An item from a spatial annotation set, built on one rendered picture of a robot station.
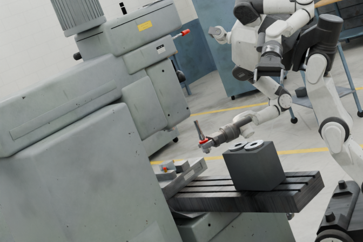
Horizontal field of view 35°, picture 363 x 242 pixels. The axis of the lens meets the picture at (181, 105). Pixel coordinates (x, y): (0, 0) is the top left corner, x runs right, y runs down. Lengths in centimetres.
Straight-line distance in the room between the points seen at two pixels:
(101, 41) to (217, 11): 635
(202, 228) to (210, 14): 641
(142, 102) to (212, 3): 634
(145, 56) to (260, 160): 70
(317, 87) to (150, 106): 79
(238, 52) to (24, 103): 109
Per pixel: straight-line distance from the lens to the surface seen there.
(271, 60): 242
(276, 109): 311
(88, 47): 270
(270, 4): 272
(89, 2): 259
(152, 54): 271
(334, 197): 324
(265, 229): 314
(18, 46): 1002
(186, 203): 289
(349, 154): 292
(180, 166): 302
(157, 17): 277
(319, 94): 284
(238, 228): 298
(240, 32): 279
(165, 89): 276
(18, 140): 228
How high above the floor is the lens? 191
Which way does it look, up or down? 11 degrees down
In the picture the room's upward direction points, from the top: 21 degrees counter-clockwise
